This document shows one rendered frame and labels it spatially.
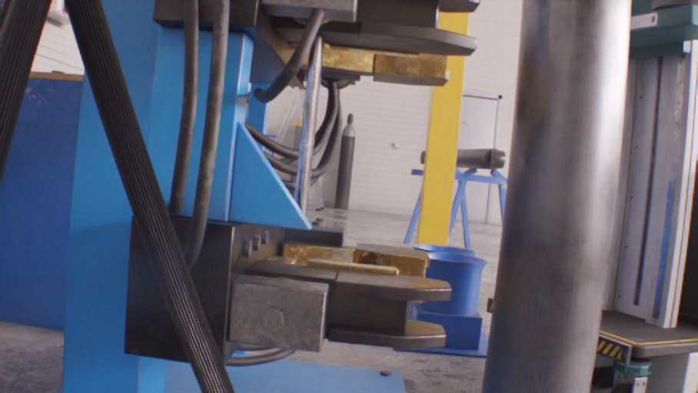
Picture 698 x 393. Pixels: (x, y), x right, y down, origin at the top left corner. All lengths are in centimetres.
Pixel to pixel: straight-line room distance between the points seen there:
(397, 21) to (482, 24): 1134
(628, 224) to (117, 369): 166
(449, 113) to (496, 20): 870
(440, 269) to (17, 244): 165
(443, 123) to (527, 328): 265
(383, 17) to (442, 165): 277
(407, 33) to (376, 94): 1102
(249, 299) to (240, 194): 15
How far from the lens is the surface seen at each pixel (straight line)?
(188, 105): 92
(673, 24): 203
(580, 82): 129
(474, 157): 616
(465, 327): 291
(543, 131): 129
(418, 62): 149
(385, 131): 1205
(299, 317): 98
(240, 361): 164
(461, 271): 287
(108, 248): 135
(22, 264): 274
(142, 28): 135
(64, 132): 264
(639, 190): 237
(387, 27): 108
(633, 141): 240
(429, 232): 386
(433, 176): 384
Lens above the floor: 70
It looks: 2 degrees down
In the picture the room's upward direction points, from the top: 6 degrees clockwise
